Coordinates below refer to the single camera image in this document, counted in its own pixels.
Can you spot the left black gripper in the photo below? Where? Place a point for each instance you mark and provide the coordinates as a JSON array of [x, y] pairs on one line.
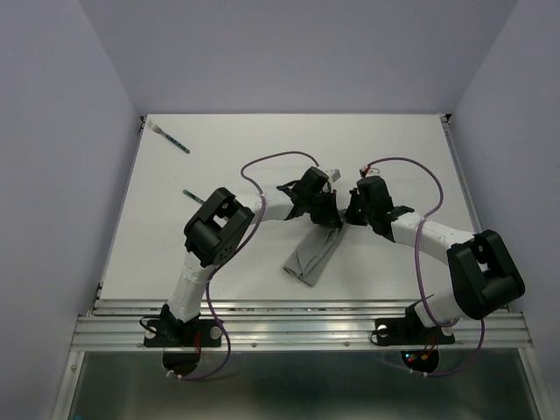
[[330, 217]]

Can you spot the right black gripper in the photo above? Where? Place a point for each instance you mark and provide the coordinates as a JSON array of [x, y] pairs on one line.
[[351, 217]]

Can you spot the grey cloth napkin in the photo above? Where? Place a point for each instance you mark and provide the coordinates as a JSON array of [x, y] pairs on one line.
[[310, 257]]

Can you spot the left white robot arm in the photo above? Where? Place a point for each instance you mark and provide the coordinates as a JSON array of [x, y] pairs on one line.
[[225, 222]]

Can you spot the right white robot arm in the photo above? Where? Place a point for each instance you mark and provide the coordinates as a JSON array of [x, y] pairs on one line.
[[483, 275]]

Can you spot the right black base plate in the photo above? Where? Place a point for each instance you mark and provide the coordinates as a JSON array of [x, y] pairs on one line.
[[393, 332]]

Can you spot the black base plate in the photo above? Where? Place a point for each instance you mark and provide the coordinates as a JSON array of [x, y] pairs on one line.
[[203, 333], [393, 332]]

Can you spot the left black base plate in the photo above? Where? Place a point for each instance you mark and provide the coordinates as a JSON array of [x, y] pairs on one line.
[[203, 333]]

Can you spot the aluminium rail frame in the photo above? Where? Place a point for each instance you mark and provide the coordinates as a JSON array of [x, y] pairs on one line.
[[289, 351]]

